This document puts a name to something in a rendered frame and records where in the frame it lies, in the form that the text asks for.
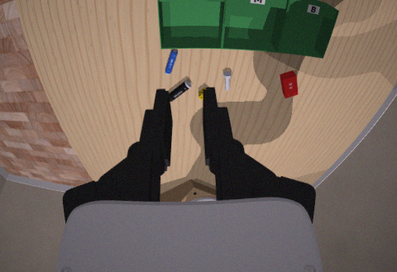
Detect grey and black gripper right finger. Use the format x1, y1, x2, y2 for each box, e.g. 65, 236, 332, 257
203, 87, 316, 223

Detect green three-compartment bin rack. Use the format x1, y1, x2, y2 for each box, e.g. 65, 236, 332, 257
157, 0, 339, 59

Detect grey hex bolt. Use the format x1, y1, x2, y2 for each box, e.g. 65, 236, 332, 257
223, 71, 232, 91

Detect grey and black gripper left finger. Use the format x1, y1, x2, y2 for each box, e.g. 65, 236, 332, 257
63, 88, 173, 223

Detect yellow die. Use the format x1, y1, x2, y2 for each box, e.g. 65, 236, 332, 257
198, 88, 206, 100

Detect blue battery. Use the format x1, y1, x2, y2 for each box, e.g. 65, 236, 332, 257
165, 50, 178, 75

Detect black aa battery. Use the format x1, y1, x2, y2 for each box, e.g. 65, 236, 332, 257
169, 80, 191, 102

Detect red nine-volt battery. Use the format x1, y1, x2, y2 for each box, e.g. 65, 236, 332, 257
280, 70, 298, 98

